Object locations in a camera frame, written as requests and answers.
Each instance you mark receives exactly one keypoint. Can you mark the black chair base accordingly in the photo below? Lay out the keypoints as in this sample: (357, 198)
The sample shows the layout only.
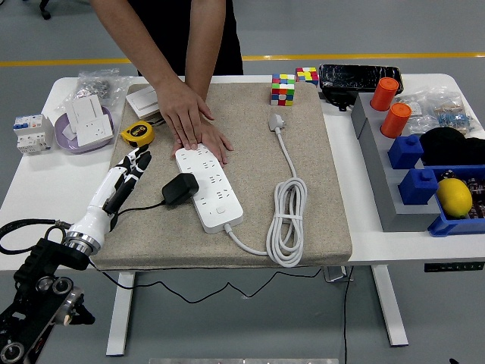
(45, 14)

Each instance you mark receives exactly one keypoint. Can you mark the person's left forearm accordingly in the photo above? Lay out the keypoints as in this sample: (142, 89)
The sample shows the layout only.
(206, 45)

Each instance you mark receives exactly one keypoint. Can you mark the grey-brown mat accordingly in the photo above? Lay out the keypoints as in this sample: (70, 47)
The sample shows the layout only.
(246, 125)

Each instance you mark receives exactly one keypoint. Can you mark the yellow lemon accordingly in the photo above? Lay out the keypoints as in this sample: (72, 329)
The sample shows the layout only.
(454, 197)

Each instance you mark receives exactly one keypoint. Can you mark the white circuit breaker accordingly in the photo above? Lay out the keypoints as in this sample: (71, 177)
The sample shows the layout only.
(32, 138)

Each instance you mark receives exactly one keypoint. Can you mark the black cloth bundle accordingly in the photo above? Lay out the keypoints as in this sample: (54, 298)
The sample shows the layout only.
(443, 146)

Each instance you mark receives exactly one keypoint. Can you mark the white switch box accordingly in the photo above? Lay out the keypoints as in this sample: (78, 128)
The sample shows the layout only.
(85, 110)

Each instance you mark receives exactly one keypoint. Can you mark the white wall switch panel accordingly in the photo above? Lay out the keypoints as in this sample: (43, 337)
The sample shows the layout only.
(142, 100)

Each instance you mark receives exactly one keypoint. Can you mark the person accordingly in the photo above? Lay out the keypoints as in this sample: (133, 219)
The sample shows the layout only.
(166, 30)

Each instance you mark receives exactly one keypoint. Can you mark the black table control panel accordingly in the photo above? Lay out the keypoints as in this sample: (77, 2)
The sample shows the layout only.
(454, 267)

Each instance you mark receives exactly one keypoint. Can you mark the grey stepped block stand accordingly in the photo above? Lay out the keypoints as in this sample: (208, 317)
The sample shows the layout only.
(379, 159)

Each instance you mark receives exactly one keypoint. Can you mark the person's right forearm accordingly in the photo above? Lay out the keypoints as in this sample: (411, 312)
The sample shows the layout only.
(129, 38)

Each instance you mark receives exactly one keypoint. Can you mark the person's right hand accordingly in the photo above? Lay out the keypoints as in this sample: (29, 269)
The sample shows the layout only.
(182, 110)

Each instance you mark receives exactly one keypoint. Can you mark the clear bag metal parts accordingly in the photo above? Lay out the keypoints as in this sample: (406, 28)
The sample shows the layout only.
(94, 87)

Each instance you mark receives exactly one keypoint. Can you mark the orange cylinder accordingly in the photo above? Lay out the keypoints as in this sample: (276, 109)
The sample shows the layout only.
(383, 95)
(396, 121)

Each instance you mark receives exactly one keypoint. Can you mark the purple plate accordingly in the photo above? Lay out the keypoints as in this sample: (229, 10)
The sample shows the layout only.
(63, 145)

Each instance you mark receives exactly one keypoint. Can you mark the large yellow tape measure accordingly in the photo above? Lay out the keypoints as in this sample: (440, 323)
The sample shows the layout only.
(137, 133)

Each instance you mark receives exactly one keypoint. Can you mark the person's left hand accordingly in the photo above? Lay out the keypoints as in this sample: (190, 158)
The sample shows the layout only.
(218, 140)

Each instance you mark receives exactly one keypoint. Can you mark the white table leg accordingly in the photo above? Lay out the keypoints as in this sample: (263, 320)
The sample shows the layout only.
(119, 322)
(390, 311)

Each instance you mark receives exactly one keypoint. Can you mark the white wall socket panel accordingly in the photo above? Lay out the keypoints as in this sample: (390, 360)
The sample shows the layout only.
(94, 132)

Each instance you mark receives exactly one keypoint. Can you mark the stickerless puzzle cube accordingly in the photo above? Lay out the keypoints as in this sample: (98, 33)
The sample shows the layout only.
(307, 76)

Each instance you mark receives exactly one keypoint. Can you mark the dark dotted small object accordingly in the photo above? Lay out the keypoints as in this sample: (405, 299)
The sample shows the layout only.
(449, 175)

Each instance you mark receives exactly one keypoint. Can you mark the blue block with knob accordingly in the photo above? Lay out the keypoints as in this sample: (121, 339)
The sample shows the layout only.
(417, 187)
(405, 151)

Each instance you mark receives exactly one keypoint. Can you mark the black plug adapter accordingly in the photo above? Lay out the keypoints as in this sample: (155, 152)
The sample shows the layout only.
(180, 189)

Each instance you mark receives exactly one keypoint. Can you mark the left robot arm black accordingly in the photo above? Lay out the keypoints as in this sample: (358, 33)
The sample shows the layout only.
(41, 258)

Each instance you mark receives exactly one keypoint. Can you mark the small white plastic piece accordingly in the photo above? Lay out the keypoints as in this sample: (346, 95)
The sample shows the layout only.
(69, 132)

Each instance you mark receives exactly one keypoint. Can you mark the white power strip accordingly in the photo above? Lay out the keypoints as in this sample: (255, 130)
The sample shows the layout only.
(216, 217)

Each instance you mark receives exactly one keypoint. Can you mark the dark brown packets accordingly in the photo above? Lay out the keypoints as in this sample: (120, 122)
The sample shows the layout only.
(477, 197)

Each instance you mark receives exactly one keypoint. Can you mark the clear bag blue components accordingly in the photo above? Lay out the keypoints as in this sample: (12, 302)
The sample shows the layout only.
(454, 115)

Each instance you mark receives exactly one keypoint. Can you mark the silver under-table bracket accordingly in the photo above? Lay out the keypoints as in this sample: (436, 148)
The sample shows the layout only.
(335, 275)

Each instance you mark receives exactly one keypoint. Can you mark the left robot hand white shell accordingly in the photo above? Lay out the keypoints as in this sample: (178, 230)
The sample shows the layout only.
(98, 201)

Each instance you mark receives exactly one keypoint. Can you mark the black plastic tray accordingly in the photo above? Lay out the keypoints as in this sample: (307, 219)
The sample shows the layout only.
(356, 76)

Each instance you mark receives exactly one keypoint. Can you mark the clear bag white parts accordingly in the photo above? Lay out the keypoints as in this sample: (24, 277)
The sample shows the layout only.
(415, 108)

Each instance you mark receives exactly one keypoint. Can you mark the white-edged puzzle cube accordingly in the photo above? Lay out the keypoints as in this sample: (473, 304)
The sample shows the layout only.
(282, 91)

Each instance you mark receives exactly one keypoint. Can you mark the blue plastic bin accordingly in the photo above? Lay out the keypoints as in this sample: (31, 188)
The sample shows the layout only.
(454, 227)

